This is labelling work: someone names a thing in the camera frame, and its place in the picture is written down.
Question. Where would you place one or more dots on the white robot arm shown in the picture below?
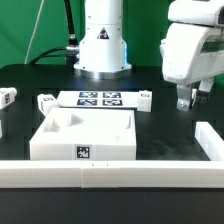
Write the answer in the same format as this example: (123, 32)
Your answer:
(103, 52)

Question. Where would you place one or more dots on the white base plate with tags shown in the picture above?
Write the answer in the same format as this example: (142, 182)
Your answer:
(98, 99)

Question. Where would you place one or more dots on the white square tabletop part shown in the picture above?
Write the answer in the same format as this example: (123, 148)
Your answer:
(85, 134)

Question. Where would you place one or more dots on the white fence wall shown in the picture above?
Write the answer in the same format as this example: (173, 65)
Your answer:
(210, 141)
(111, 174)

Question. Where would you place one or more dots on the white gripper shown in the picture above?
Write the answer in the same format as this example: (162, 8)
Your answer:
(192, 53)

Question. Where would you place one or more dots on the white front fence wall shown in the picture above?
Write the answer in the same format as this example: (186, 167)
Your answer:
(111, 174)

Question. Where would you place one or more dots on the white right fence wall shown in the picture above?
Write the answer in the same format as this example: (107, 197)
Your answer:
(210, 141)

